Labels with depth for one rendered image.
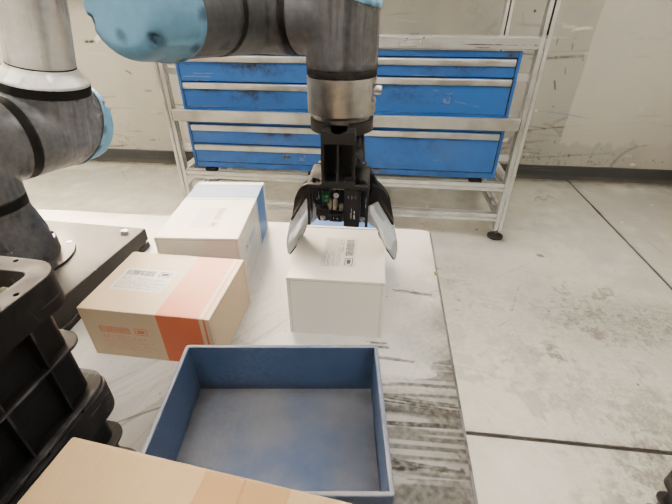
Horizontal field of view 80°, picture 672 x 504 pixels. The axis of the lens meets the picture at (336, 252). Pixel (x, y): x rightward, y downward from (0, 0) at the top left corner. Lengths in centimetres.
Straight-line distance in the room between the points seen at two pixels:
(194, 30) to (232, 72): 168
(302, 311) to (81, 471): 31
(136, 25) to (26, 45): 37
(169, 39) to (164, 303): 29
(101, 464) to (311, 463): 21
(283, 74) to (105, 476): 183
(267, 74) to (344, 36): 158
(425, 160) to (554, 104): 121
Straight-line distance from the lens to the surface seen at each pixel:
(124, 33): 36
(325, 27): 43
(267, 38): 46
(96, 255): 71
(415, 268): 66
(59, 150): 72
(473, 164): 207
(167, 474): 26
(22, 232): 69
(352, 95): 43
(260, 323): 56
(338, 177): 44
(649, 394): 169
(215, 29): 38
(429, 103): 196
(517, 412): 143
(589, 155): 322
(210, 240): 59
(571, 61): 299
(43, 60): 71
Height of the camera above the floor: 108
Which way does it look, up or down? 33 degrees down
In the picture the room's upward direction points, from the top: straight up
